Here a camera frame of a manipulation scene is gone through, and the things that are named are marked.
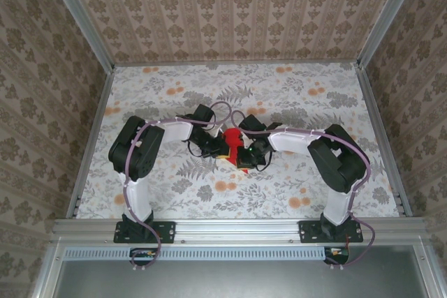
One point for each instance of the red cloth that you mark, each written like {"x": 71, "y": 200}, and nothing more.
{"x": 232, "y": 137}

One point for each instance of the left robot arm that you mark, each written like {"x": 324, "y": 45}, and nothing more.
{"x": 138, "y": 158}

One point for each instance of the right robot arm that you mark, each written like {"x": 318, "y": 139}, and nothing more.
{"x": 340, "y": 169}

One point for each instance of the wide aluminium mounting beam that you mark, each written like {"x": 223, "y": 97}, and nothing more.
{"x": 237, "y": 230}

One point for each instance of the grey metal panel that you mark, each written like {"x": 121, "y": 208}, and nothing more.
{"x": 237, "y": 280}

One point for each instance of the thin aluminium table rail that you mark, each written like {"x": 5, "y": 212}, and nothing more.
{"x": 237, "y": 63}

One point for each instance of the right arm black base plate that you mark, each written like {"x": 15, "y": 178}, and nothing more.
{"x": 307, "y": 231}

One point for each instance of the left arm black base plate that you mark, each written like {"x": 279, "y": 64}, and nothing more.
{"x": 167, "y": 231}

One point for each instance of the aluminium table side rail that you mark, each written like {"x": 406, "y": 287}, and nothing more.
{"x": 91, "y": 144}
{"x": 382, "y": 137}

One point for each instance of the aluminium frame post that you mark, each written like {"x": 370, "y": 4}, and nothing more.
{"x": 78, "y": 15}
{"x": 388, "y": 15}

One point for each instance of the aluminium cabinet frame bar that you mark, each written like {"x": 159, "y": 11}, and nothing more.
{"x": 47, "y": 273}
{"x": 427, "y": 273}

